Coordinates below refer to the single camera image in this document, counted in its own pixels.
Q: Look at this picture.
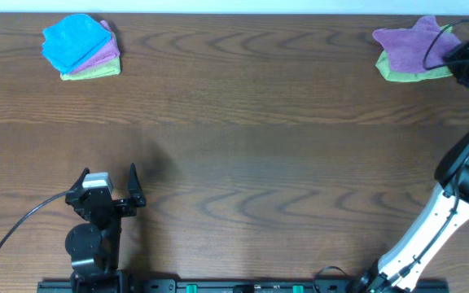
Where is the crumpled green cloth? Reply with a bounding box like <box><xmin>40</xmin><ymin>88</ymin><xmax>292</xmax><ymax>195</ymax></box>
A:
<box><xmin>375</xmin><ymin>24</ymin><xmax>455</xmax><ymax>84</ymax></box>

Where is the purple microfiber cloth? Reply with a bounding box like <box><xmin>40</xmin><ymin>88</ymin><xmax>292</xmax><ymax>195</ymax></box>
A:
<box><xmin>372</xmin><ymin>15</ymin><xmax>461</xmax><ymax>73</ymax></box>

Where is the folded blue cloth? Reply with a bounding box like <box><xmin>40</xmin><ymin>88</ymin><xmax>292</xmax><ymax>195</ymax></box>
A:
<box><xmin>42</xmin><ymin>14</ymin><xmax>112</xmax><ymax>74</ymax></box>

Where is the folded green cloth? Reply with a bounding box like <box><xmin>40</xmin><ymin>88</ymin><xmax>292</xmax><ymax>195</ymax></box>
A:
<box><xmin>60</xmin><ymin>57</ymin><xmax>121</xmax><ymax>81</ymax></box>

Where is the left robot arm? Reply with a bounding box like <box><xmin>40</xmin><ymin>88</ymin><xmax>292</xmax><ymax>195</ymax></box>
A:
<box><xmin>65</xmin><ymin>164</ymin><xmax>146</xmax><ymax>279</ymax></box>

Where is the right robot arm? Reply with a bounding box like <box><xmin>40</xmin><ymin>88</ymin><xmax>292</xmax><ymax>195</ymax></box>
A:
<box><xmin>353</xmin><ymin>42</ymin><xmax>469</xmax><ymax>292</ymax></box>

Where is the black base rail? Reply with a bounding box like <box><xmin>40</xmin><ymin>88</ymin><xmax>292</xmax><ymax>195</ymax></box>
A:
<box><xmin>37</xmin><ymin>278</ymin><xmax>450</xmax><ymax>293</ymax></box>

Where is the folded pink cloth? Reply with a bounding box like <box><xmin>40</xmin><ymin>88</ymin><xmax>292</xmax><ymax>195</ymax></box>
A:
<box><xmin>69</xmin><ymin>20</ymin><xmax>121</xmax><ymax>74</ymax></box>

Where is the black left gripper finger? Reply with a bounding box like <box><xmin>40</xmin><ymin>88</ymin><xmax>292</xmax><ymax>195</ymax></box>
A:
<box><xmin>69</xmin><ymin>168</ymin><xmax>90</xmax><ymax>191</ymax></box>
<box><xmin>127</xmin><ymin>163</ymin><xmax>146</xmax><ymax>206</ymax></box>

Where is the left black camera cable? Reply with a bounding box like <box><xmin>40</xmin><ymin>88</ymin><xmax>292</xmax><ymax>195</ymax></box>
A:
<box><xmin>0</xmin><ymin>190</ymin><xmax>75</xmax><ymax>293</ymax></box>

